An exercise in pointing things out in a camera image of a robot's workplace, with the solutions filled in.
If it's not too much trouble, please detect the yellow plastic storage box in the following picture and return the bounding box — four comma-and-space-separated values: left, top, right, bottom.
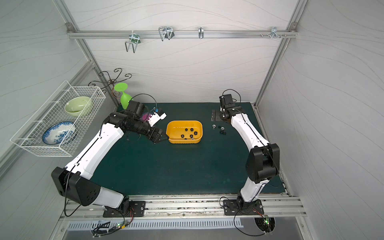
166, 121, 203, 144

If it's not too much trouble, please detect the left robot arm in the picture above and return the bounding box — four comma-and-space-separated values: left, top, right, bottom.
52, 111, 167, 209

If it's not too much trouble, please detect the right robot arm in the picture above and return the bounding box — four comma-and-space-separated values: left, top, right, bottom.
218, 104, 280, 208

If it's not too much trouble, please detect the purple ball in bowl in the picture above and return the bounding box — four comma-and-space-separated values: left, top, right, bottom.
141, 113, 152, 122

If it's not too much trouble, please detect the green plastic goblet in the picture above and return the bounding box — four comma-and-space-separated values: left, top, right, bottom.
114, 83, 133, 110

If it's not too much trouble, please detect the black metal cup stand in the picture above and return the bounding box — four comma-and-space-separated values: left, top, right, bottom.
87, 68, 133, 110

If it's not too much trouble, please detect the light green bowl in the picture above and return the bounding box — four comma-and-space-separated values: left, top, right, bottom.
64, 96, 93, 117

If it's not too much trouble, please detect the blue white patterned bowl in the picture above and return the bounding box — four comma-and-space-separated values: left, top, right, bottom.
42, 121, 77, 145

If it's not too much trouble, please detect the metal hook middle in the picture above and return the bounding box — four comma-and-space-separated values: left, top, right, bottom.
158, 26, 175, 42

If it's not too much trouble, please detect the metal hook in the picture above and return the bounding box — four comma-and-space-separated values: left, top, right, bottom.
125, 32, 141, 53
158, 26, 175, 42
260, 27, 287, 39

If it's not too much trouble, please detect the metal hook left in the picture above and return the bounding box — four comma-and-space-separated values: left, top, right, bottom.
125, 32, 141, 53

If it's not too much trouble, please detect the metal hook right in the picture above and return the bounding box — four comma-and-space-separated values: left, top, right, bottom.
260, 27, 287, 39

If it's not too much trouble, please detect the aluminium crossbar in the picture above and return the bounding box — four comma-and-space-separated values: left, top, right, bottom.
68, 29, 299, 40

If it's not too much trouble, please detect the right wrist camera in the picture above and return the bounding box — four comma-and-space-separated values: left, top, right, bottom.
219, 94, 236, 112

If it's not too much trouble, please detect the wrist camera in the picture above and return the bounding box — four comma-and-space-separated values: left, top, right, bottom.
219, 94, 236, 112
148, 108, 167, 127

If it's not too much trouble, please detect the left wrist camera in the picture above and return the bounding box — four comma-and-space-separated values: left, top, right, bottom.
148, 108, 167, 127

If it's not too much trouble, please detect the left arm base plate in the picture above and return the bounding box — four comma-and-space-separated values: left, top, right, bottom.
103, 201, 146, 218

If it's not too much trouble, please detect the metal bracket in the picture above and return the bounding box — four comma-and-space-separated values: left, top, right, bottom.
198, 27, 204, 39

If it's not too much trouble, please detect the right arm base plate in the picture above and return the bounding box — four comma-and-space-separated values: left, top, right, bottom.
221, 199, 265, 216

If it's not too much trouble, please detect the white wire basket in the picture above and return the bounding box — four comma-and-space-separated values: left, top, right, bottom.
10, 81, 106, 157

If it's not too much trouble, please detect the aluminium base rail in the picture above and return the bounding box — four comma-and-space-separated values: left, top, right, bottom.
59, 194, 307, 222

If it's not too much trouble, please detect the white slotted cable duct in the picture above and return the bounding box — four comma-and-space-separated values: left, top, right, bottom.
67, 218, 244, 231

